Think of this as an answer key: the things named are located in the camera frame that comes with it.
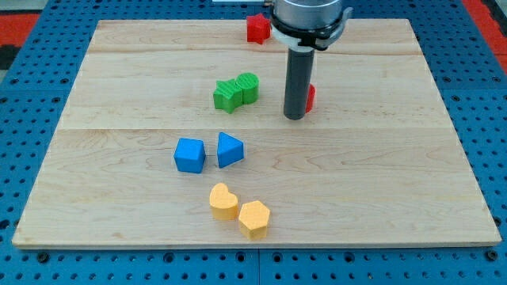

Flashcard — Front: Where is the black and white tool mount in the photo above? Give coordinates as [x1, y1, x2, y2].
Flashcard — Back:
[270, 6, 353, 52]

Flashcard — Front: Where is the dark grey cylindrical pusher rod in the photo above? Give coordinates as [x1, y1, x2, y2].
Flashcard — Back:
[284, 49, 314, 120]

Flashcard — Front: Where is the red circle block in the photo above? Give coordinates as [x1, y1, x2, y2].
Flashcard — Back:
[305, 84, 316, 113]

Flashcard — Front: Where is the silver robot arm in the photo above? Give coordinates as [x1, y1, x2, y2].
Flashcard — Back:
[270, 0, 353, 120]

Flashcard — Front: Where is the green circle block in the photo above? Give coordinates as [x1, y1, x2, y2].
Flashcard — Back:
[235, 73, 260, 105]

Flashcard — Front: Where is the red star block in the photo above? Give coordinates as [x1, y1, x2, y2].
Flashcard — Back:
[246, 13, 271, 44]

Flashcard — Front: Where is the green star block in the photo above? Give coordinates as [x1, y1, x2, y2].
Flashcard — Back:
[213, 79, 242, 114]

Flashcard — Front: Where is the blue triangle block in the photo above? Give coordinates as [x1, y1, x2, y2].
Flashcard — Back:
[217, 132, 245, 168]

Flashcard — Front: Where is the light wooden board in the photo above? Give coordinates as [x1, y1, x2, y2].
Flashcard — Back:
[12, 19, 501, 249]

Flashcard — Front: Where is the blue cube block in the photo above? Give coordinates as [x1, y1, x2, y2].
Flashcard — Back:
[173, 138, 206, 173]

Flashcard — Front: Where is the yellow heart block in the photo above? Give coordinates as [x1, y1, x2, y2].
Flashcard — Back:
[209, 183, 238, 221]

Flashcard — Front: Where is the yellow hexagon block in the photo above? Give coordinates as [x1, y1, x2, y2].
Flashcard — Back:
[238, 200, 270, 241]

